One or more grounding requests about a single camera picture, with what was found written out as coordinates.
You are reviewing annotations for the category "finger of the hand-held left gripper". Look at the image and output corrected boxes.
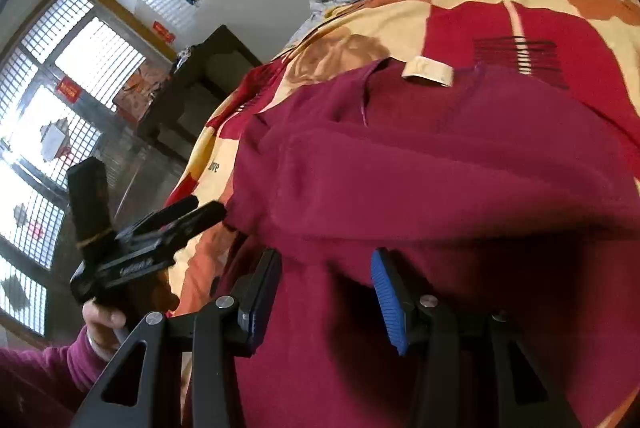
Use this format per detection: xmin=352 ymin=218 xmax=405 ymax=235
xmin=115 ymin=196 xmax=200 ymax=242
xmin=127 ymin=201 xmax=227 ymax=257

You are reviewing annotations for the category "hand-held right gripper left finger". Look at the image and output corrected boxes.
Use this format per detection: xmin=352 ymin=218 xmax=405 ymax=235
xmin=70 ymin=249 xmax=284 ymax=428

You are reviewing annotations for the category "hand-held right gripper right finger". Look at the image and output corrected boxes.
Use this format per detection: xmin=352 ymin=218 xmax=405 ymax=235
xmin=370 ymin=248 xmax=584 ymax=428

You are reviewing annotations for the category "maroon sweater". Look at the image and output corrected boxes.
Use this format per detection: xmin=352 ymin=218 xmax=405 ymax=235
xmin=222 ymin=55 xmax=640 ymax=428

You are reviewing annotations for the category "person's left forearm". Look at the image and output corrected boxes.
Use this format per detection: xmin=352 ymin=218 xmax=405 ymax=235
xmin=0 ymin=325 xmax=109 ymax=428

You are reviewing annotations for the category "person's left hand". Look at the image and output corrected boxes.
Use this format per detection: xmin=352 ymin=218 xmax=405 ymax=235
xmin=82 ymin=300 xmax=130 ymax=362

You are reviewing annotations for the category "red window sticker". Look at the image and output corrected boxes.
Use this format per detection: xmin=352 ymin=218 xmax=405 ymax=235
xmin=57 ymin=77 xmax=84 ymax=104

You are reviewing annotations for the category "orange floral cloth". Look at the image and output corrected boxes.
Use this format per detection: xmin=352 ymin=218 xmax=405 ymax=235
xmin=112 ymin=62 xmax=174 ymax=125

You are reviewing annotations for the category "dark wooden cabinet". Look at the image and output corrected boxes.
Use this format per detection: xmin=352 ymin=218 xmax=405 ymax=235
xmin=137 ymin=24 xmax=264 ymax=159

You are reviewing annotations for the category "barred window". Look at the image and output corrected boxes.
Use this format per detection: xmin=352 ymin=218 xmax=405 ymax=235
xmin=0 ymin=0 xmax=177 ymax=345

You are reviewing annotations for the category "red yellow printed blanket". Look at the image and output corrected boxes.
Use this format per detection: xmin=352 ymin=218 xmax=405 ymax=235
xmin=165 ymin=0 xmax=640 ymax=428

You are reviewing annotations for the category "red wall sticker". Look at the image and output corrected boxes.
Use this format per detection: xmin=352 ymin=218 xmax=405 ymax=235
xmin=152 ymin=21 xmax=176 ymax=44

